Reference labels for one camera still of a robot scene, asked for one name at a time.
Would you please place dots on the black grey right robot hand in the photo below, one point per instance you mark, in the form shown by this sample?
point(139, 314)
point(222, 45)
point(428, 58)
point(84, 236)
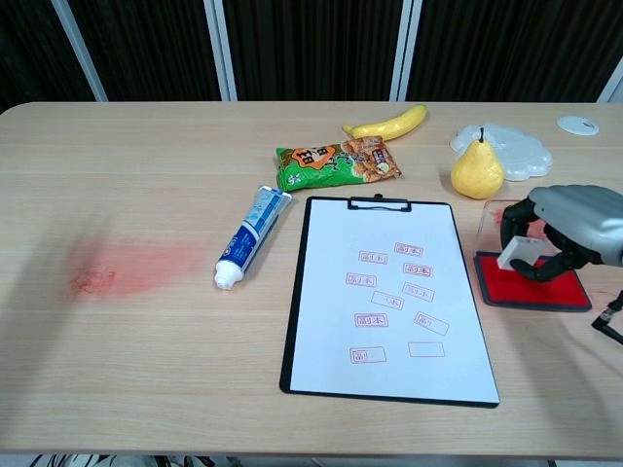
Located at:
point(584, 219)

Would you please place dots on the red white stamp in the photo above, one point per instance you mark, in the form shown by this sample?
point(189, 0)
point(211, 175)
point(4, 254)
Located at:
point(518, 250)

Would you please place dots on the red ink pad clear lid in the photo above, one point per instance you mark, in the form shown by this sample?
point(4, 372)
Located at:
point(535, 294)

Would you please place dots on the white flower-shaped plate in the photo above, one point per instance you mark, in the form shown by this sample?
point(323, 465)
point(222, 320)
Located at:
point(525, 155)

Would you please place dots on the yellow pear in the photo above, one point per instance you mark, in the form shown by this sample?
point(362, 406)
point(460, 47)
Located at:
point(477, 170)

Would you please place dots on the yellow banana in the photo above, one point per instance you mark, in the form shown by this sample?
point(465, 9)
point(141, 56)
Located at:
point(384, 127)

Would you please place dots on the green orange snack bag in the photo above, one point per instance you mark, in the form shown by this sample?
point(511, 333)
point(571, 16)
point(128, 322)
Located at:
point(331, 165)

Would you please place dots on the white stamped paper sheet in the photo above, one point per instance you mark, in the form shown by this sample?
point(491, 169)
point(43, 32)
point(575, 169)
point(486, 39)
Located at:
point(340, 340)

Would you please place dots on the black clipboard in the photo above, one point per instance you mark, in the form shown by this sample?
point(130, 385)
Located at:
point(297, 292)

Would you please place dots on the blue white toothpaste tube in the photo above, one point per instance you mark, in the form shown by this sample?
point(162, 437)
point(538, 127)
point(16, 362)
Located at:
point(248, 238)

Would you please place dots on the white partition frame post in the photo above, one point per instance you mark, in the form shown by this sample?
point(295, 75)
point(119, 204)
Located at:
point(221, 48)
point(405, 48)
point(614, 90)
point(80, 53)

